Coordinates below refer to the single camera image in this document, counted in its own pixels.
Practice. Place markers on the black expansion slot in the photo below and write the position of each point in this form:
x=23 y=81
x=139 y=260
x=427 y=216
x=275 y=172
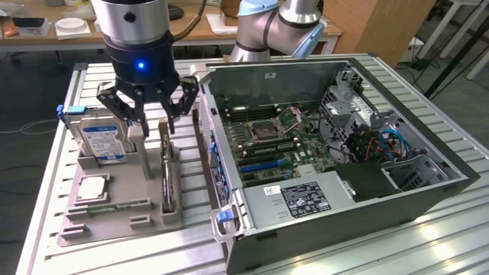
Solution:
x=256 y=161

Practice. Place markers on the black open PC case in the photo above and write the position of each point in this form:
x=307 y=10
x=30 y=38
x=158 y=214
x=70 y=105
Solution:
x=344 y=229

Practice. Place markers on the wooden desk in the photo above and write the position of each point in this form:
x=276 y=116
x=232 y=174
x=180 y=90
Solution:
x=46 y=41

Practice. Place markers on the metal disk bay cage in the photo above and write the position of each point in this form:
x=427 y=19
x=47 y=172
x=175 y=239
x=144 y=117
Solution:
x=340 y=109

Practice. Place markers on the blue case latch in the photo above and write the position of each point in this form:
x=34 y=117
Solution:
x=223 y=216

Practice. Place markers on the hard disk in blue caddy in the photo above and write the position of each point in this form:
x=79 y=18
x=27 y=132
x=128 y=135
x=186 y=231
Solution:
x=102 y=140

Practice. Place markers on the black slanted pole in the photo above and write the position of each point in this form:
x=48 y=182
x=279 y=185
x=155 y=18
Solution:
x=455 y=54

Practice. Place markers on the metal socket cover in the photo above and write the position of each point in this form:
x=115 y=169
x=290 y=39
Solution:
x=291 y=117

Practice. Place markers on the silver power supply unit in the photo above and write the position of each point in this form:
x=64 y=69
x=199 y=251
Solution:
x=267 y=206

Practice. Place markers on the brown cardboard box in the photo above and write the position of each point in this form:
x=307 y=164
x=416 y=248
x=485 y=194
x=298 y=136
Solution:
x=230 y=7

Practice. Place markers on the white box with black top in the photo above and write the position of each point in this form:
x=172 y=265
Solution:
x=32 y=30

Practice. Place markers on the grey parts rack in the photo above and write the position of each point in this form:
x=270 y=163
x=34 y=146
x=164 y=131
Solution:
x=126 y=200

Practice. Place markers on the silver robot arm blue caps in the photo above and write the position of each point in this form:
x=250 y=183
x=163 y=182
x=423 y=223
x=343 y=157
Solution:
x=130 y=25

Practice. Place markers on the wooden cabinet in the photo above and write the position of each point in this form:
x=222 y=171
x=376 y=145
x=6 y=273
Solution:
x=381 y=28

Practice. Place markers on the white framed table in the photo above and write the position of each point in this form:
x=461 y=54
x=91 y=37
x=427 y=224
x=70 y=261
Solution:
x=476 y=68

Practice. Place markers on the grey cup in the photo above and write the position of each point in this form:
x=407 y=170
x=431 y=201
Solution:
x=55 y=3

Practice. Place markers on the perforated metal bracket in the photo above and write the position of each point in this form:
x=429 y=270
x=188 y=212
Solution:
x=416 y=169

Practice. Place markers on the white square dish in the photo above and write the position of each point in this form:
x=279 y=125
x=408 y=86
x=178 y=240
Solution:
x=72 y=33

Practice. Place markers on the small orange object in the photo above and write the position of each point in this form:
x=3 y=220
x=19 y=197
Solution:
x=10 y=31

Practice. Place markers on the black round lamp base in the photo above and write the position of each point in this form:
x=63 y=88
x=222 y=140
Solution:
x=176 y=13

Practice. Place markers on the green motherboard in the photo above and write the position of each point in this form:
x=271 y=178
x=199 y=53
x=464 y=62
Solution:
x=301 y=156

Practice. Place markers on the green RAM stick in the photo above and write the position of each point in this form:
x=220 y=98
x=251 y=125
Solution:
x=271 y=148
x=111 y=207

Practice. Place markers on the silver CPU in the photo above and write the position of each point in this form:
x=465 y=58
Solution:
x=91 y=187

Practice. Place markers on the silver chipset heatsink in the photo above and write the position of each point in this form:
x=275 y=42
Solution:
x=307 y=170

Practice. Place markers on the CPU socket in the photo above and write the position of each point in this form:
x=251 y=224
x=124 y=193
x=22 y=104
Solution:
x=264 y=131

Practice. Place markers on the white paper stack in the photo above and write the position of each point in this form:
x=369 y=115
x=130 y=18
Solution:
x=219 y=25

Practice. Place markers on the clear plastic bag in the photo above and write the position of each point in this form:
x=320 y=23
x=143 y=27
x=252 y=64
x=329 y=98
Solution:
x=80 y=12

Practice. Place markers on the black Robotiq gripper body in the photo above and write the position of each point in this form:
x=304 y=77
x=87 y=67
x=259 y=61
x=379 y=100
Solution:
x=142 y=63

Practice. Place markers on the blue expansion slot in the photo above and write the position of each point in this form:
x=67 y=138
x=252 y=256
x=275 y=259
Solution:
x=264 y=166

